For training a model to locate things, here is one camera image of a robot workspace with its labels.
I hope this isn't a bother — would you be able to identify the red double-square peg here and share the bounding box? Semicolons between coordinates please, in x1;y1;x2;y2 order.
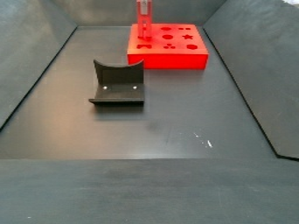
136;0;152;40

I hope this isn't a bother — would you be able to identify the red shape-sorting block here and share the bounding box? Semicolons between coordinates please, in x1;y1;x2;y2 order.
126;24;209;69

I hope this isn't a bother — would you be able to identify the black curved holder bracket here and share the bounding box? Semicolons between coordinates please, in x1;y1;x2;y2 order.
88;60;145;104

